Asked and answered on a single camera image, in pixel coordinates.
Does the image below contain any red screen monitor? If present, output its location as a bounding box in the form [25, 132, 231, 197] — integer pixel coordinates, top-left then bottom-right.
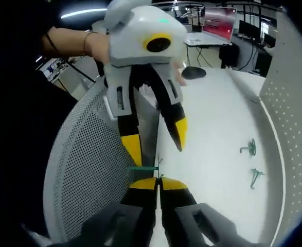
[203, 7, 238, 45]

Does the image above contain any grey metal hook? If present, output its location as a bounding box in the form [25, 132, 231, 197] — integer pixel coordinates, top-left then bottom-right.
[250, 167, 266, 191]

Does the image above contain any white side desk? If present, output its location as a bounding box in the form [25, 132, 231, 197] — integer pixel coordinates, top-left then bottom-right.
[183, 31, 232, 48]

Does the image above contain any thin wrist bracelet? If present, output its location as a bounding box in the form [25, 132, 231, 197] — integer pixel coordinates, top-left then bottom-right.
[82, 30, 100, 57]

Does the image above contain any black wrist band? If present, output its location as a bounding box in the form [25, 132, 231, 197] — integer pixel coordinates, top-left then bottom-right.
[46, 32, 58, 51]

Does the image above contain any person's left hand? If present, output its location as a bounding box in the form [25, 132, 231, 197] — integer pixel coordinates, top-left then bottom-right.
[86, 32, 188, 87]

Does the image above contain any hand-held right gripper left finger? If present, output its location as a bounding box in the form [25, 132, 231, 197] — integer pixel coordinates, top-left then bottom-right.
[81, 176, 158, 247]

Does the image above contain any black computer monitor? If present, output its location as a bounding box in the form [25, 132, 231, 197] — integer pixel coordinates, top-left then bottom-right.
[239, 20, 261, 40]

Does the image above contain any black computer mouse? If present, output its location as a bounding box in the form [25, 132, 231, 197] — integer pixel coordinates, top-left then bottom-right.
[181, 65, 207, 80]

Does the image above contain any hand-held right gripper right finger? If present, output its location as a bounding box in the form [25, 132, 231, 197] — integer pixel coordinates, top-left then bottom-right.
[159, 176, 241, 247]

